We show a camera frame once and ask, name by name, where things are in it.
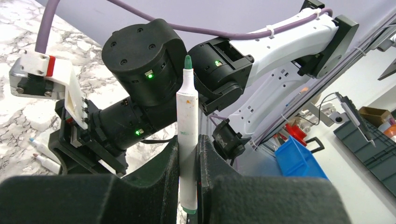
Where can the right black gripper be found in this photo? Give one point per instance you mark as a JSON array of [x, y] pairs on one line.
[[87, 151]]

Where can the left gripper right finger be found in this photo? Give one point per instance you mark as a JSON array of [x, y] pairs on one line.
[[227, 197]]

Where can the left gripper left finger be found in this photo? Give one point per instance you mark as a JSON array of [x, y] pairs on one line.
[[148, 195]]

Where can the white pen teal tip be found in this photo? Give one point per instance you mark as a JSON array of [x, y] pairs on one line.
[[187, 126]]

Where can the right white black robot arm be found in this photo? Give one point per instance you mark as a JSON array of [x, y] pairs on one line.
[[147, 60]]

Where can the white pen brown tip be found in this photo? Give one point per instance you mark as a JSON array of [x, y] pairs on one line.
[[48, 163]]

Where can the white pen blue tip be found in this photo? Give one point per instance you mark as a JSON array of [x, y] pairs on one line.
[[43, 148]]

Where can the blue plastic bin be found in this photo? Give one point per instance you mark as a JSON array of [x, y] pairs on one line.
[[295, 160]]

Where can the dark grey crate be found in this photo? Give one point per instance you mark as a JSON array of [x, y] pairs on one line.
[[379, 159]]

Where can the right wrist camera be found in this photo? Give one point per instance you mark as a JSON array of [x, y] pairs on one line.
[[37, 75]]

